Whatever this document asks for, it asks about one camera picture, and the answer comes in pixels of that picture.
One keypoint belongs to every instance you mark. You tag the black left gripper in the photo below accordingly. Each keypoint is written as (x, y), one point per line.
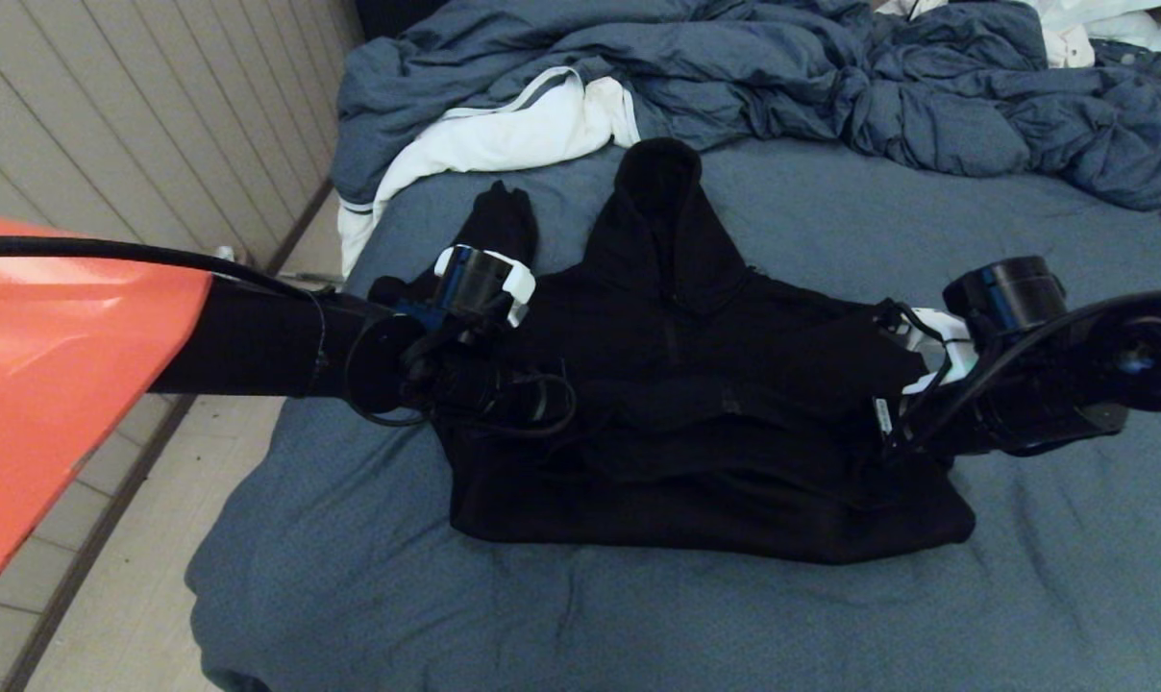
(484, 384)

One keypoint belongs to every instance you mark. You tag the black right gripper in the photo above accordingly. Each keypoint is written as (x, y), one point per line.
(912, 423)

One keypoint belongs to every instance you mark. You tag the black zip hoodie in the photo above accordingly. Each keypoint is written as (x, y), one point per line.
(696, 461)

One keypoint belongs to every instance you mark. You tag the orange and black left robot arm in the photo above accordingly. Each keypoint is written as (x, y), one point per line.
(61, 384)

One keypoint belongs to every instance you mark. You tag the grey metal rod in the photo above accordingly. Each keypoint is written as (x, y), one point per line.
(311, 280)

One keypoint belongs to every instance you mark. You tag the white garment with grey stripe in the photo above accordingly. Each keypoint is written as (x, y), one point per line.
(504, 135)

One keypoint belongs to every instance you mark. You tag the blue bed sheet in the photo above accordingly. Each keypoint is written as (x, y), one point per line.
(638, 625)

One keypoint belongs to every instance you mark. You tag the black headboard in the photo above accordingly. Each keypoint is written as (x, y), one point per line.
(388, 14)

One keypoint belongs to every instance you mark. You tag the rumpled blue duvet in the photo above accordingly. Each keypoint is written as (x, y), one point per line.
(734, 67)

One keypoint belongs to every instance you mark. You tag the cream rumpled garment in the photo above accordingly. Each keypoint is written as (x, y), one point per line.
(1071, 48)

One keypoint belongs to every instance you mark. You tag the white pillow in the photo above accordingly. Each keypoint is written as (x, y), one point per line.
(1114, 29)

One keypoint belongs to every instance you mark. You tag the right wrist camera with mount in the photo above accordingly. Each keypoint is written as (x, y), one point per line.
(946, 341)

